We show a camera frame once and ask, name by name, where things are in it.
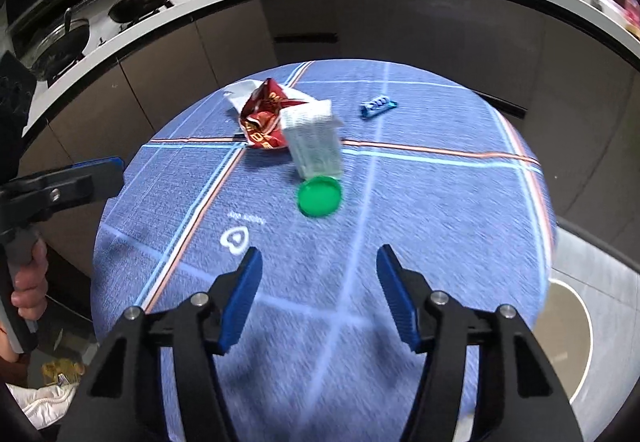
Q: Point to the dark kitchen base cabinets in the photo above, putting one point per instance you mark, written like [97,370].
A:
[400,22]

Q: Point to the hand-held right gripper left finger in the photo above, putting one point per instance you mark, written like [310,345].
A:
[242,297]

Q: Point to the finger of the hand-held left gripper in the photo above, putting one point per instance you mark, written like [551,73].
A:
[60,194]
[112,164]

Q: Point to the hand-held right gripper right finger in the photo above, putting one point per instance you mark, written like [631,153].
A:
[397,297]

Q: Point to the white tissue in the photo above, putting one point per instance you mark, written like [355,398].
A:
[237,92]

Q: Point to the black wok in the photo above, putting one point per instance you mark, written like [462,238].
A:
[142,2]

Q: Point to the white cloth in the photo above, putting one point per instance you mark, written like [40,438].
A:
[40,404]

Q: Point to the red snack packet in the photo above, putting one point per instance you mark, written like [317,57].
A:
[260,122]

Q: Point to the green plastic lid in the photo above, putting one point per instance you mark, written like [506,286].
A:
[320,197]

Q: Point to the person's left hand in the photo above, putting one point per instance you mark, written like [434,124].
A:
[32,292]

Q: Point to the gas stove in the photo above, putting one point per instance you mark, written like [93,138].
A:
[107,34]

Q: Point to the blue candy wrapper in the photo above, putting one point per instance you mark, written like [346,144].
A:
[377,107]

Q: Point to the white trash bin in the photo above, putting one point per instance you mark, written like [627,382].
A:
[570,322]

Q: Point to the wok with glass lid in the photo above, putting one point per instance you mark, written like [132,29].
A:
[57,42]

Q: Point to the yellow patterned object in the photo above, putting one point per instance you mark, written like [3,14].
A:
[62,372]

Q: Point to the blue plaid tablecloth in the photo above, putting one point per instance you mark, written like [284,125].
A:
[400,202]

